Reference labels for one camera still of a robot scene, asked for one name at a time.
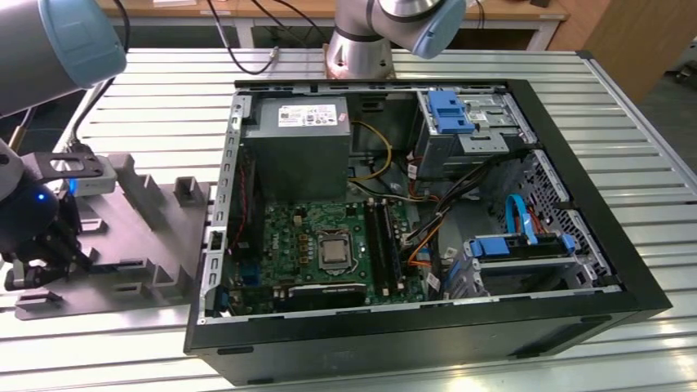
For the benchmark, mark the black camera bracket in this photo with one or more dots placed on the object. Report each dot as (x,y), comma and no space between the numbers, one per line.
(33,167)

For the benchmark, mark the grey metal disk bay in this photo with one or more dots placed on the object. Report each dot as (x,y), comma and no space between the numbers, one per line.
(523,265)

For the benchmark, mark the grey parts rack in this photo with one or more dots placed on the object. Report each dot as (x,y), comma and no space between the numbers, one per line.
(137,253)

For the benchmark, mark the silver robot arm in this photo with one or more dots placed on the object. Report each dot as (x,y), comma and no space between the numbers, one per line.
(33,49)

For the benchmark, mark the RAM slot with white latches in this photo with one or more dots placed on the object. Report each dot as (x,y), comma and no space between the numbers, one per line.
(379,245)

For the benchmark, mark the wooden cabinet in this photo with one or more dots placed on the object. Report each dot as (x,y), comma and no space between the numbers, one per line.
(627,41)

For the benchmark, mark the green motherboard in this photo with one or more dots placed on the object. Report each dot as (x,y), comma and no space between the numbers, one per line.
(288,228)

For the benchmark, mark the metal CPU socket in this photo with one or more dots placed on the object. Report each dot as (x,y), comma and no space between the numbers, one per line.
(339,236)

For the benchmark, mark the black graphics card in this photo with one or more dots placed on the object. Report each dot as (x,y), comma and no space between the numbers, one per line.
(327,296)

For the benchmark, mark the hard disk in blue carrier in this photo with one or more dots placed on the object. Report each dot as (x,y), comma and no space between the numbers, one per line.
(492,247)

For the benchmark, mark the wooden desk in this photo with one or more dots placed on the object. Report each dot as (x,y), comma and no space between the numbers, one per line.
(518,14)

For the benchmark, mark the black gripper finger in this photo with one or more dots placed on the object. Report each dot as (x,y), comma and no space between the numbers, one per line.
(35,271)
(71,237)

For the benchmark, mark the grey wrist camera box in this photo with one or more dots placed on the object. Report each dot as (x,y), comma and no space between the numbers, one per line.
(98,183)

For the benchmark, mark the silver CPU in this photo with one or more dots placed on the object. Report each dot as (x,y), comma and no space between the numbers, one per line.
(336,252)

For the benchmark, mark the black PC case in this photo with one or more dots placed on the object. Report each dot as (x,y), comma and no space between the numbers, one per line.
(436,347)

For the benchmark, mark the grey power supply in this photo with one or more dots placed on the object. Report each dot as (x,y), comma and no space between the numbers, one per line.
(299,163)

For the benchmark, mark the blue board connector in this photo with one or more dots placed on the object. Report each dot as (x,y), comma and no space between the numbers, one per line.
(252,275)

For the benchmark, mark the blue plastic drive latch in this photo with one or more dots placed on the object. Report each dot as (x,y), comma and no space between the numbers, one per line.
(450,118)

